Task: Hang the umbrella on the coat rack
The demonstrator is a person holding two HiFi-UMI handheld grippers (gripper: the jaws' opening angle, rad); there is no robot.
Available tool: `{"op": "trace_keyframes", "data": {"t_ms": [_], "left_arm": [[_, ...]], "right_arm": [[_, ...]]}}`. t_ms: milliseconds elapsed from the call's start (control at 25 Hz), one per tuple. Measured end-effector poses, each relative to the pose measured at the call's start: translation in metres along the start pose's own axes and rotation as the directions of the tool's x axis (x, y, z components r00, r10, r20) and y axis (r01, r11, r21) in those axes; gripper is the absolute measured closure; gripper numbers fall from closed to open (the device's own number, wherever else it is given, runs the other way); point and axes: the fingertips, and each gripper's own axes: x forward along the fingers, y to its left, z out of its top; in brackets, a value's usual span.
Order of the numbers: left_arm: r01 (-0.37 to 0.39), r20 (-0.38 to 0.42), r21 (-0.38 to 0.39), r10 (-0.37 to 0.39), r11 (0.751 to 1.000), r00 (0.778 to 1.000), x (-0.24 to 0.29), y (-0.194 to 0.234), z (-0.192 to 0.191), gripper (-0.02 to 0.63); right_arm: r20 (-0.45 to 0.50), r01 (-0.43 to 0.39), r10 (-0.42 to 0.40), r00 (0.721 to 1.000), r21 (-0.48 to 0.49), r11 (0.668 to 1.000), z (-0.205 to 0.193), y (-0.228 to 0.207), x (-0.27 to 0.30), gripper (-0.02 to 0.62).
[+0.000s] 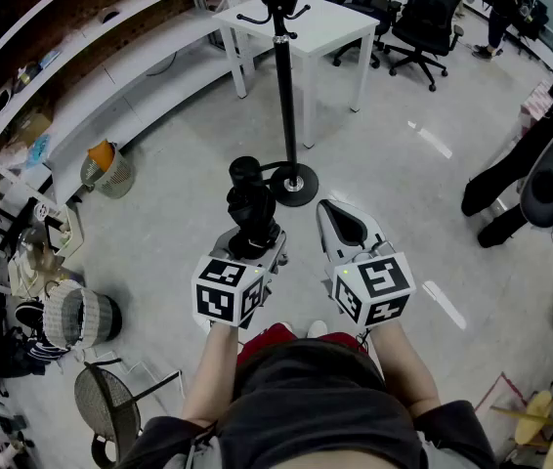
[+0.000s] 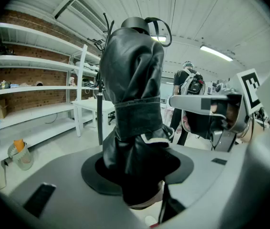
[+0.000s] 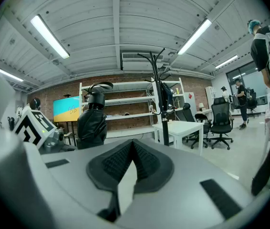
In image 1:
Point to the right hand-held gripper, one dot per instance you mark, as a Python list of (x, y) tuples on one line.
[(379, 286)]

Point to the cardboard box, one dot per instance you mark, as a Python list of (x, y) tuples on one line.
[(32, 127)]

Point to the person's right white shoe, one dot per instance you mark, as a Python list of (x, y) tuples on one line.
[(317, 329)]

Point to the person's left forearm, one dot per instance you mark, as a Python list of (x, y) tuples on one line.
[(213, 374)]

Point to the person's right forearm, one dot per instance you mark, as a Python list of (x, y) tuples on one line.
[(403, 369)]

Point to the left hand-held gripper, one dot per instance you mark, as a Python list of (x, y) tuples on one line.
[(220, 291)]

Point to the wooden stool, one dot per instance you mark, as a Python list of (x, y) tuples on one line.
[(535, 413)]

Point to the person's red shorts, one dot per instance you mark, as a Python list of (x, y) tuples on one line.
[(267, 340)]

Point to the black wicker chair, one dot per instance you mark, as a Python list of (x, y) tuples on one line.
[(105, 408)]

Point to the orange cloth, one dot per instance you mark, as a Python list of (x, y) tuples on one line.
[(100, 157)]

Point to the black coat rack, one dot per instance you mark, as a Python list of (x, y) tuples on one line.
[(285, 91)]

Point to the white shelf unit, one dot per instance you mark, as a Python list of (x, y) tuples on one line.
[(125, 71)]

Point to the black mesh office chair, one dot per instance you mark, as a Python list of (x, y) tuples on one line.
[(428, 12)]

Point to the blue plastic bag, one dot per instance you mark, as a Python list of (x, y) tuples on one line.
[(39, 149)]

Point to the grey perforated basket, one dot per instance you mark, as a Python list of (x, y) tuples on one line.
[(115, 176)]

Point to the black umbrella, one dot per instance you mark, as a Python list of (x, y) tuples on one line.
[(252, 208)]

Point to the person's black shirt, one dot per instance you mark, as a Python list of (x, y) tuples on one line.
[(315, 408)]

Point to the white open box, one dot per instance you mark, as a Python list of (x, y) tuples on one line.
[(69, 227)]

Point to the white table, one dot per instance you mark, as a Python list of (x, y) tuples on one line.
[(327, 22)]

